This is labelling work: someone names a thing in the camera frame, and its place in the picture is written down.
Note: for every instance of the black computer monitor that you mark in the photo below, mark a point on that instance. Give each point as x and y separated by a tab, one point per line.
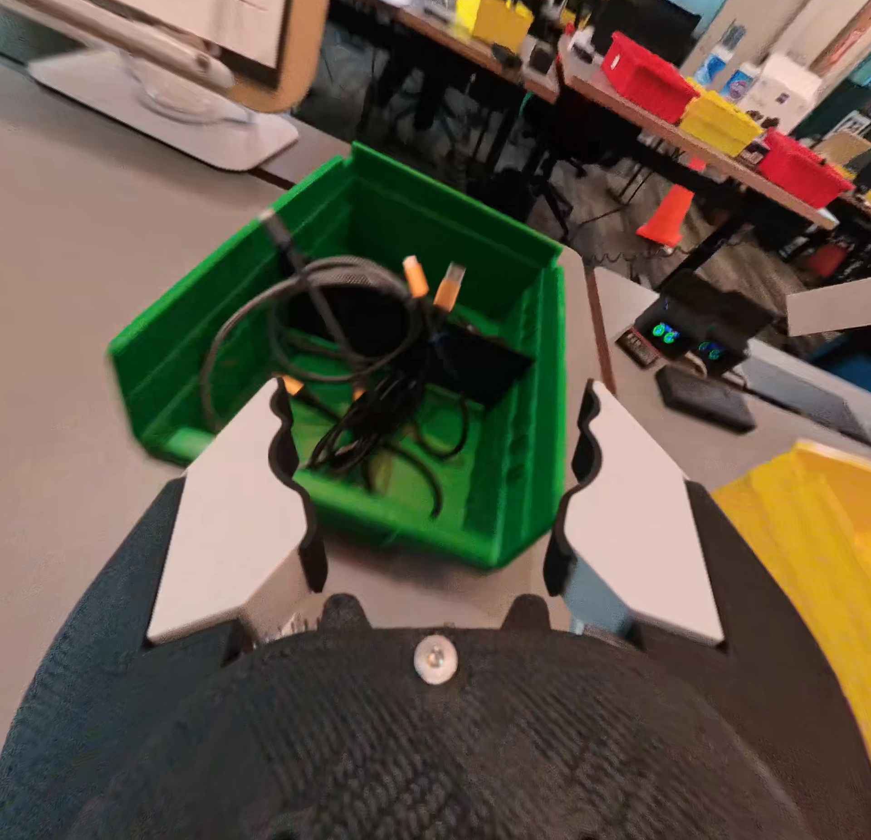
647	16

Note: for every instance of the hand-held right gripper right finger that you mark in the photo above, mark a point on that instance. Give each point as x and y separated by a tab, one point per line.
639	519

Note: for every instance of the long wooden table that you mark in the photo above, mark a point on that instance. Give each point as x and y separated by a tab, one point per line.
647	128

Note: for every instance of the white cardboard box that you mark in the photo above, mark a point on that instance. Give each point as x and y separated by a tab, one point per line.
786	91

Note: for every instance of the black divider plate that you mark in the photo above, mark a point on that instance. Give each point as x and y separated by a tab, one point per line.
483	366

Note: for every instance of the red plastic bin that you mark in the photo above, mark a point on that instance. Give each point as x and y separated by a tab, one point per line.
647	77
803	169

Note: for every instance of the grey desk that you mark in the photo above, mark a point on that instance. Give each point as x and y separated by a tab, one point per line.
82	275

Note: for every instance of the green plastic bin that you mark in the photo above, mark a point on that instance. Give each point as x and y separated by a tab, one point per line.
504	445

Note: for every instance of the black flat pad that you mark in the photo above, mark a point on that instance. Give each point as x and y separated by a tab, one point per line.
708	397

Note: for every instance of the large yellow plastic bin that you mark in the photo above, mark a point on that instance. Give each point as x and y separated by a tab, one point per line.
816	546

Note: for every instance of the black device green display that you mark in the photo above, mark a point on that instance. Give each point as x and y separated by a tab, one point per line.
715	353
663	332

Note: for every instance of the blue label wipes canister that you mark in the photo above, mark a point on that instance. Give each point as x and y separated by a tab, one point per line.
741	82
718	56

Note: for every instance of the wooden document stand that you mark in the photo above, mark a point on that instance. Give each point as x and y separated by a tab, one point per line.
170	138

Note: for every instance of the orange traffic cone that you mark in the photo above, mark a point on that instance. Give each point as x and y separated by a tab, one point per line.
667	220

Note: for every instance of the grey USB hub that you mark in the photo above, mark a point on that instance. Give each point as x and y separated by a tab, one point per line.
279	234

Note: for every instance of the printed instruction sheet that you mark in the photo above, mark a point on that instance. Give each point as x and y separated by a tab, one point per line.
225	9

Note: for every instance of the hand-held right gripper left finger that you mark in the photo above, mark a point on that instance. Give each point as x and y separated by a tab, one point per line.
231	513

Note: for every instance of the grey side table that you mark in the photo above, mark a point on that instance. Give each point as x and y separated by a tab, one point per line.
681	458

